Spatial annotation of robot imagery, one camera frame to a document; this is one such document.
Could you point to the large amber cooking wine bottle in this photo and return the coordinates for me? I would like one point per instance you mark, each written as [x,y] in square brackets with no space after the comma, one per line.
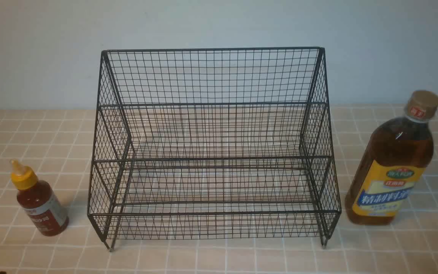
[394,160]

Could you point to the small red sauce bottle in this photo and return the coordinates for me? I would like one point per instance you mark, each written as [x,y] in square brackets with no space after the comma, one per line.
[38,200]

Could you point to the black wire mesh shelf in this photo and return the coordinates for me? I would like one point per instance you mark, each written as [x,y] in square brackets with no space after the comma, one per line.
[213,143]

